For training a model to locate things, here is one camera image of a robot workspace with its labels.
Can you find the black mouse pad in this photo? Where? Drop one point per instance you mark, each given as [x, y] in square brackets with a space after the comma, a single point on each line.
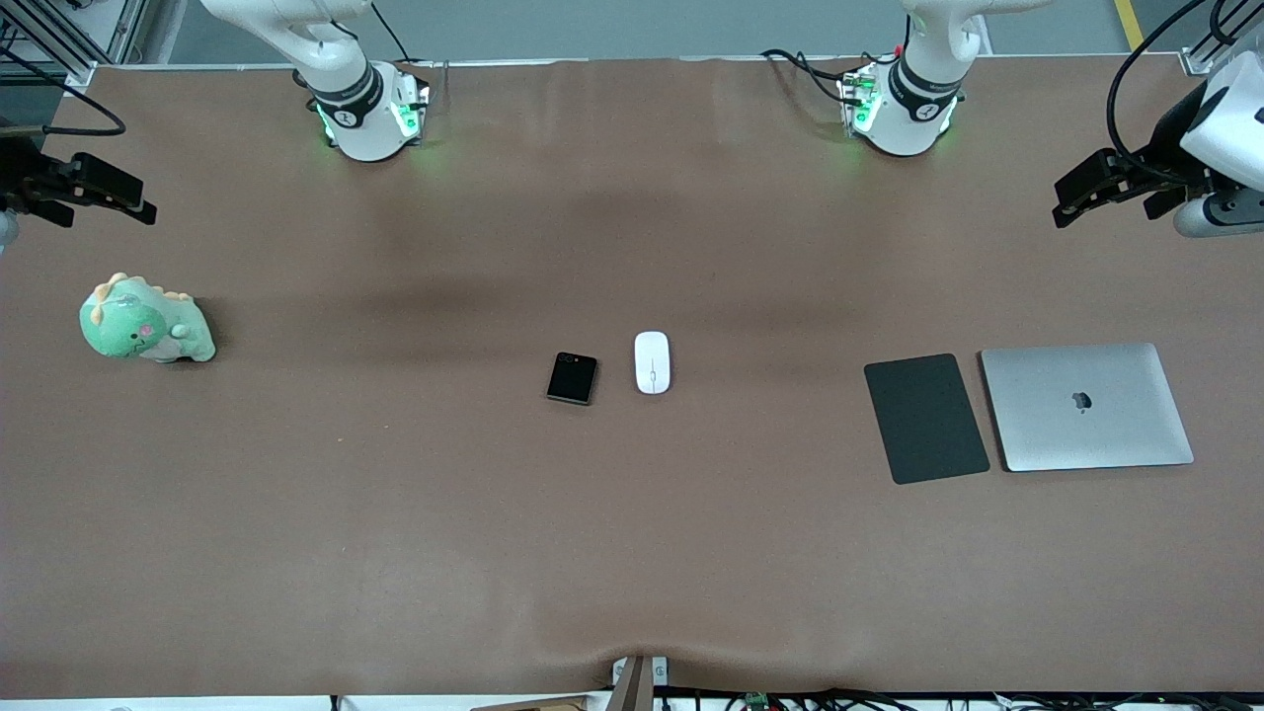
[926, 420]

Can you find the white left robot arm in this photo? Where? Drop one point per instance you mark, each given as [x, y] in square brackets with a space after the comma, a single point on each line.
[908, 114]

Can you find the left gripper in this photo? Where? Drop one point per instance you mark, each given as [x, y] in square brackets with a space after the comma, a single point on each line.
[1169, 137]

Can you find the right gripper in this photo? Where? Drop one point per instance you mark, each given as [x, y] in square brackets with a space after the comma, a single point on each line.
[22, 176]

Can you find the aluminium profile frame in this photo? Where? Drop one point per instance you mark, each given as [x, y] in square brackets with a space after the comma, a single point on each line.
[59, 39]

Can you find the white computer mouse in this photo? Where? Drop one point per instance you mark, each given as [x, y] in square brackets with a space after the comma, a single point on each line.
[652, 362]

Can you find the silver closed laptop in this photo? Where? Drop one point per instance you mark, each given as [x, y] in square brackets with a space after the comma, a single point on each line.
[1086, 415]

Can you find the brown table cover mat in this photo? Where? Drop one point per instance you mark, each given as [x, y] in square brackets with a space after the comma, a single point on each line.
[632, 543]

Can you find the front camera mount post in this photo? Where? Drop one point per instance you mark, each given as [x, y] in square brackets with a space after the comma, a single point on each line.
[637, 686]

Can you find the green dinosaur plush toy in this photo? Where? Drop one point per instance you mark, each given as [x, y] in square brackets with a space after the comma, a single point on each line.
[133, 326]

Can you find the black flip phone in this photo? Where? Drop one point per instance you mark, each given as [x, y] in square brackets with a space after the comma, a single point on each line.
[572, 378]

